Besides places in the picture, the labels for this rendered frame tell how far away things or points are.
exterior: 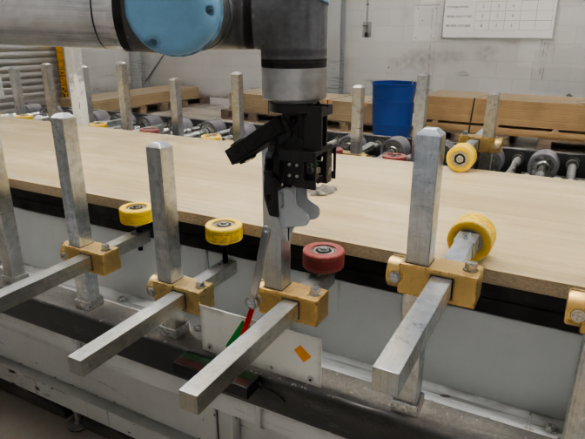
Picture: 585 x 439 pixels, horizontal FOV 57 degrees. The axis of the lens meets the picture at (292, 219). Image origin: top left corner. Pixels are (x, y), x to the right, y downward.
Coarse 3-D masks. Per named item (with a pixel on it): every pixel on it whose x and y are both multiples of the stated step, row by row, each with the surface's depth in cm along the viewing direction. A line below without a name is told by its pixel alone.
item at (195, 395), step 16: (288, 304) 91; (272, 320) 86; (288, 320) 89; (240, 336) 81; (256, 336) 81; (272, 336) 85; (224, 352) 77; (240, 352) 77; (256, 352) 81; (208, 368) 74; (224, 368) 74; (240, 368) 77; (192, 384) 70; (208, 384) 70; (224, 384) 74; (192, 400) 69; (208, 400) 71
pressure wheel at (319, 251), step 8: (304, 248) 102; (312, 248) 103; (320, 248) 101; (328, 248) 103; (336, 248) 102; (304, 256) 101; (312, 256) 99; (320, 256) 98; (328, 256) 98; (336, 256) 99; (344, 256) 101; (304, 264) 101; (312, 264) 99; (320, 264) 98; (328, 264) 98; (336, 264) 99; (312, 272) 100; (320, 272) 99; (328, 272) 99; (336, 272) 100
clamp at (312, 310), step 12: (264, 288) 94; (288, 288) 94; (300, 288) 94; (264, 300) 95; (276, 300) 94; (300, 300) 91; (312, 300) 90; (324, 300) 92; (264, 312) 96; (300, 312) 92; (312, 312) 91; (324, 312) 93; (312, 324) 91
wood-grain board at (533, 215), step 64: (0, 128) 229; (128, 192) 139; (192, 192) 139; (256, 192) 139; (384, 192) 139; (448, 192) 139; (512, 192) 139; (576, 192) 139; (384, 256) 104; (512, 256) 100; (576, 256) 100
